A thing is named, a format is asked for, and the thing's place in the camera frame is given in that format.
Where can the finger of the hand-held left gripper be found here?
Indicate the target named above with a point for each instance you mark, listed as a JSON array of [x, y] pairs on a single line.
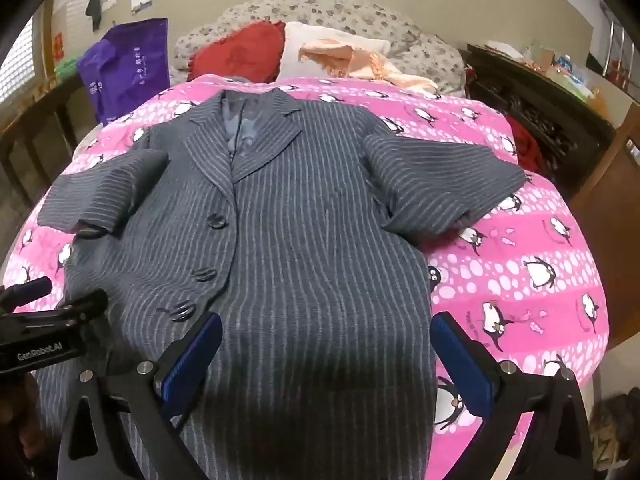
[[25, 292], [85, 307]]

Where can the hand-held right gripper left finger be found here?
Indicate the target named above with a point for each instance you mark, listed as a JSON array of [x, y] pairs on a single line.
[[192, 352]]

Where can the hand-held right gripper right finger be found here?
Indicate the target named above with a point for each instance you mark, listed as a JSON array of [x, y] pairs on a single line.
[[461, 362]]

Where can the grey striped button shirt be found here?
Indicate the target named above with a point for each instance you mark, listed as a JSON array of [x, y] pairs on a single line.
[[310, 260]]

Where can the pink penguin printed blanket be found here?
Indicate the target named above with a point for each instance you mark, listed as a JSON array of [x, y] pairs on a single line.
[[505, 260]]

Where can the dark wooden chair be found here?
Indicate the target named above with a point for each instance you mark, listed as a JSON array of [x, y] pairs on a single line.
[[30, 132]]

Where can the brown wooden board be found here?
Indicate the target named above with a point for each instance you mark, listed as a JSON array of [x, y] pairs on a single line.
[[602, 210]]

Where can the red cloth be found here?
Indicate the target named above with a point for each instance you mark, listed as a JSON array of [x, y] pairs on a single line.
[[526, 145]]

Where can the window with blinds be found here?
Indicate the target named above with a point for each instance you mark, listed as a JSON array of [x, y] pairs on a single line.
[[20, 65]]

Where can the green cloth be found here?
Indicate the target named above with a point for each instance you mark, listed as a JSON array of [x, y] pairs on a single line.
[[69, 67]]

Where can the purple shopping bag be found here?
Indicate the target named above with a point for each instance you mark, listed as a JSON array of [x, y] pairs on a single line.
[[130, 70]]

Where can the dark wooden cabinet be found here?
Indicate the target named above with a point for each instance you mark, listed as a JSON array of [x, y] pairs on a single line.
[[550, 110]]

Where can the dark hanging garment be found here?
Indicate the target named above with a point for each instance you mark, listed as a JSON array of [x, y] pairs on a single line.
[[94, 10]]

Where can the red pillow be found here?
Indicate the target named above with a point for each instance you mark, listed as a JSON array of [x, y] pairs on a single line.
[[235, 52]]

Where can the peach fringed cloth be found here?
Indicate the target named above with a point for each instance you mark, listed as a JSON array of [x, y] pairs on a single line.
[[372, 66]]

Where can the pile of colourful packets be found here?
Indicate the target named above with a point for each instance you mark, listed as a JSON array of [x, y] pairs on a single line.
[[560, 67]]

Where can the white pillow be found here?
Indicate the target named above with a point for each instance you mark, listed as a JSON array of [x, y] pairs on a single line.
[[310, 40]]

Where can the metal railing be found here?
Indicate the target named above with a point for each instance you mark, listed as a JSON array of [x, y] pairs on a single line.
[[619, 50]]

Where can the grey floral quilt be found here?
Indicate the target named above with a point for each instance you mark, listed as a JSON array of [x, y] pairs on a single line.
[[350, 15]]

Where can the red paper wall decoration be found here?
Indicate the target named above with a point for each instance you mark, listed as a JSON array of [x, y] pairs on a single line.
[[57, 42]]

